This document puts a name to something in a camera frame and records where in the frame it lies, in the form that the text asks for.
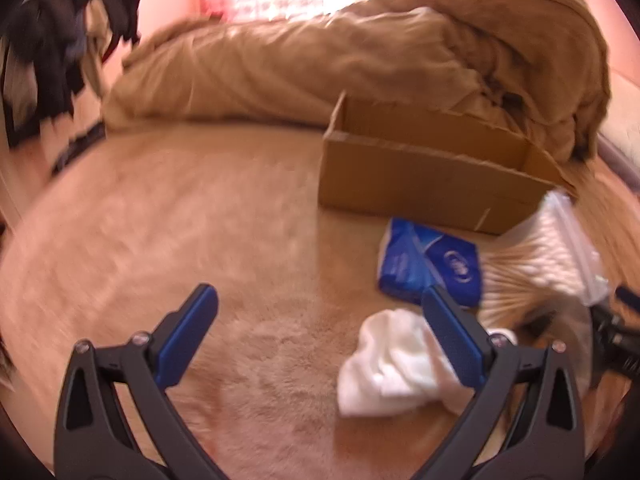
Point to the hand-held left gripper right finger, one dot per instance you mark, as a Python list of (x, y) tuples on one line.
[(452, 340)]

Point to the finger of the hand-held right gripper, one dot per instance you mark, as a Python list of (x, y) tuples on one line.
[(612, 340)]

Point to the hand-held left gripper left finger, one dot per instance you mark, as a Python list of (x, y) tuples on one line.
[(192, 330)]

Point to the white sock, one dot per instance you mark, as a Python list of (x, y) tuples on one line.
[(395, 365)]

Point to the blue tissue packet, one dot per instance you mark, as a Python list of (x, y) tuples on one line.
[(425, 265)]

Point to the clear bag of cotton swabs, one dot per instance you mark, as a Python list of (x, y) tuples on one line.
[(540, 255)]

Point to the brown cardboard box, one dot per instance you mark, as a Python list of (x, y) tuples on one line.
[(425, 180)]

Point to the beige fuzzy bed sheet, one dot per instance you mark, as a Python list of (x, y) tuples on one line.
[(200, 220)]

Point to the lavender pillow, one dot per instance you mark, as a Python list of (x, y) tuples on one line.
[(622, 160)]

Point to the dark clothes on floor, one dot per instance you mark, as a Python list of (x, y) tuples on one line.
[(80, 145)]

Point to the brown duvet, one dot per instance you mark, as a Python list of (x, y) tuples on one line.
[(380, 60)]

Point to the hanging dark clothes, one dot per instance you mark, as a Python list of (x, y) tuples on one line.
[(55, 45)]

